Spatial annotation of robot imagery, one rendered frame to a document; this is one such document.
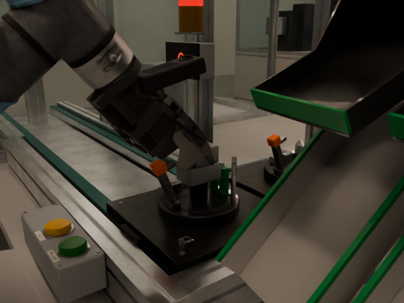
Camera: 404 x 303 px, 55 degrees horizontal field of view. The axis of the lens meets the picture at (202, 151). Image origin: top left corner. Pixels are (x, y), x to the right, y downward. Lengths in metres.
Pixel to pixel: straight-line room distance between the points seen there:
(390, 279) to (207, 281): 0.23
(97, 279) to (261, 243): 0.26
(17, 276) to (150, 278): 0.30
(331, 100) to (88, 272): 0.40
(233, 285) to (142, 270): 0.12
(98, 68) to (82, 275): 0.29
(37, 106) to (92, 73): 1.12
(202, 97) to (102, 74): 0.38
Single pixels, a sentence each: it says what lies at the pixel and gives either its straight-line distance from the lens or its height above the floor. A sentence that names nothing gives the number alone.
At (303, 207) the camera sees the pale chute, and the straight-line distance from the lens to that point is 0.48.
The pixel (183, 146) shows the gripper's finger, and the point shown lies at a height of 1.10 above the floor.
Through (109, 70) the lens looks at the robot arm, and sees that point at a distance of 0.51.
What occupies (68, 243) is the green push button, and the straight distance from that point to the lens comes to 0.61.
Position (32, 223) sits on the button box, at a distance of 0.71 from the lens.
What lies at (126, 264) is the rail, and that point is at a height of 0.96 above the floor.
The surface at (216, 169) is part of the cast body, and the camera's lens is 0.65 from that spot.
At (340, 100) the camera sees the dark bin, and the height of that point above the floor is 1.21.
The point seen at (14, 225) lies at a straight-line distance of 0.95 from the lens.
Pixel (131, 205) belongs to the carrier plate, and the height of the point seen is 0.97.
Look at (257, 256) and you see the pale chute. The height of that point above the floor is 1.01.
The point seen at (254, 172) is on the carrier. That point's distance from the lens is 0.85.
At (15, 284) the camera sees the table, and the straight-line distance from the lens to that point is 0.76.
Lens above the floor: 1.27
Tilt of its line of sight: 18 degrees down
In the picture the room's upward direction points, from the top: straight up
